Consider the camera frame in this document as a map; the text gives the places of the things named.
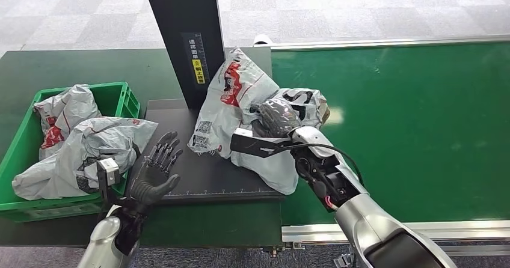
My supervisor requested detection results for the black scanner column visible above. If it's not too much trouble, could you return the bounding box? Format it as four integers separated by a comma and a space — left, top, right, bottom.
141, 0, 226, 111

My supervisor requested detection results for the aluminium conveyor frame beam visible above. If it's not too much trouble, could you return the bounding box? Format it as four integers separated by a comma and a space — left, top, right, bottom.
436, 245, 510, 257

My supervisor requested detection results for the black yellow column label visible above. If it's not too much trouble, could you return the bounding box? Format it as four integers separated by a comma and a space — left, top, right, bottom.
182, 32, 211, 86

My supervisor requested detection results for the green conveyor belt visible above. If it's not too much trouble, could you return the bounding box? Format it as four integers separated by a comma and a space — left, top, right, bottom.
271, 41, 510, 225

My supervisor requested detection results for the large grey crumpled mailer bag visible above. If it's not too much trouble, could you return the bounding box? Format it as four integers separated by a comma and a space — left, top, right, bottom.
11, 116, 159, 201

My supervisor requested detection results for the wide aluminium conveyor rail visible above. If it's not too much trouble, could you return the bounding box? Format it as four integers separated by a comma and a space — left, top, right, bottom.
281, 220, 510, 243

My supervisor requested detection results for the metal conveyor mounting bracket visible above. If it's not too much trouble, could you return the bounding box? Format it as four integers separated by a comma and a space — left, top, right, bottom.
260, 242, 306, 258

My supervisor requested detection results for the grey red-print mailer bag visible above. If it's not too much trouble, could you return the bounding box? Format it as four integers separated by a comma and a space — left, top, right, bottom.
32, 84, 103, 162

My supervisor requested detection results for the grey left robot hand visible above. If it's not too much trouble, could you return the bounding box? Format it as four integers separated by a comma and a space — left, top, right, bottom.
128, 130, 184, 210

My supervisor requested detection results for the thin aluminium conveyor rail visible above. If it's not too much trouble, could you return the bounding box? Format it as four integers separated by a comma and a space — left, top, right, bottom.
271, 34, 510, 51

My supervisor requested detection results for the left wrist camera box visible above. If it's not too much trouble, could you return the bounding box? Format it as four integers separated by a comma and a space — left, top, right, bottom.
95, 157, 121, 203

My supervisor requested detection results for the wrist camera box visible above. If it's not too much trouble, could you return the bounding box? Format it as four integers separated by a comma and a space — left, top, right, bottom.
230, 127, 296, 159
95, 157, 121, 203

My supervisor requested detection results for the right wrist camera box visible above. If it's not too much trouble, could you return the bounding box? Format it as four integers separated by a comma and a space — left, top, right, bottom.
230, 127, 296, 159

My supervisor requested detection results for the green plastic crate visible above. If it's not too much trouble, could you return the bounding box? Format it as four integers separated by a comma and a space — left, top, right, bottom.
0, 82, 141, 224

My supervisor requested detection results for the grey black-print mailer package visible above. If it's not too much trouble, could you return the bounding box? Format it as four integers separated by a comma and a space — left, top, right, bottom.
187, 47, 331, 196

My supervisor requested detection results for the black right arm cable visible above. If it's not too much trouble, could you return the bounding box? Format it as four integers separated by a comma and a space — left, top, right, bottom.
275, 142, 364, 188

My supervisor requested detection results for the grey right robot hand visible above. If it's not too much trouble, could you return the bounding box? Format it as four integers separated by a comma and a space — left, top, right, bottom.
250, 98, 303, 139

